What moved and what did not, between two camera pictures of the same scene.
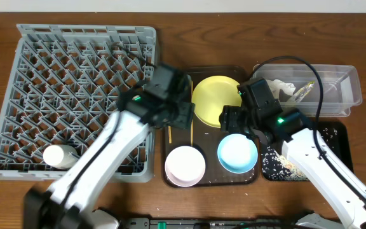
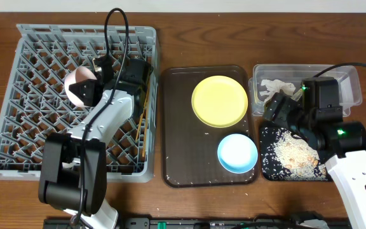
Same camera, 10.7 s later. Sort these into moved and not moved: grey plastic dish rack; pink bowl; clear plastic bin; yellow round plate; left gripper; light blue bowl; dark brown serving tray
Moved: pink bowl; left gripper
Not moved: clear plastic bin; yellow round plate; dark brown serving tray; grey plastic dish rack; light blue bowl
